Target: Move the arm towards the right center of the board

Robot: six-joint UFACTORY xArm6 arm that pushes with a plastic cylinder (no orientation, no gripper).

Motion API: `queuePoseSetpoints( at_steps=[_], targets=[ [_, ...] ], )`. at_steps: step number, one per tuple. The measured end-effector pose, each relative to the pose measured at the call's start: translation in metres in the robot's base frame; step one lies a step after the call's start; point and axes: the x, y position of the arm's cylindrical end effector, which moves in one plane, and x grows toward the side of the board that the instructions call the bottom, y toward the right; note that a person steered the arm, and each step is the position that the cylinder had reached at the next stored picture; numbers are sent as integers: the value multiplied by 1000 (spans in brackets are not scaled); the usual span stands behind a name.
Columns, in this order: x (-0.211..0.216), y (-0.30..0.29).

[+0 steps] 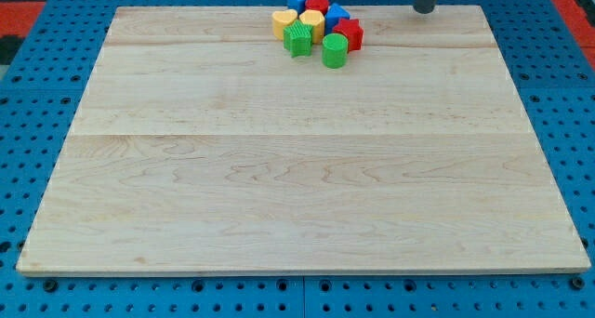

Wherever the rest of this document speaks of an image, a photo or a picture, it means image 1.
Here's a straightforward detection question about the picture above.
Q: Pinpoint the wooden board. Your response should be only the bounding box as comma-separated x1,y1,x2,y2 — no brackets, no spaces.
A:
17,6,590,277

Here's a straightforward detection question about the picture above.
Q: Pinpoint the green cylinder block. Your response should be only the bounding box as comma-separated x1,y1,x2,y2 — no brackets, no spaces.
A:
322,33,349,69

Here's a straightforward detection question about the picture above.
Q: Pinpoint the green star block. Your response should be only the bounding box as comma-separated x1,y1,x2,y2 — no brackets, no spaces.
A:
284,20,313,58

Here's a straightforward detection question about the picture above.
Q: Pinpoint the red star block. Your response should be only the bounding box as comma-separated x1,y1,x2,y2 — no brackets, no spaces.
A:
333,18,364,52

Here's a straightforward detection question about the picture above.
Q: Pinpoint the yellow hexagon block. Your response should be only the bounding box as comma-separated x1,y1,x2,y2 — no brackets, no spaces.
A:
299,9,325,44

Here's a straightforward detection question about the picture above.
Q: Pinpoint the yellow heart block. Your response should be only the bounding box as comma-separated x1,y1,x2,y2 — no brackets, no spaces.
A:
271,9,298,41

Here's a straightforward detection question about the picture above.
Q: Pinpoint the blue pentagon block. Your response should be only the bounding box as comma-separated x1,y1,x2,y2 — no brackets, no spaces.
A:
324,3,350,34

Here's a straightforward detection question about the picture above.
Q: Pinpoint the red cylinder block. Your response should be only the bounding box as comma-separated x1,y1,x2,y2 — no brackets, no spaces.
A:
305,0,330,16

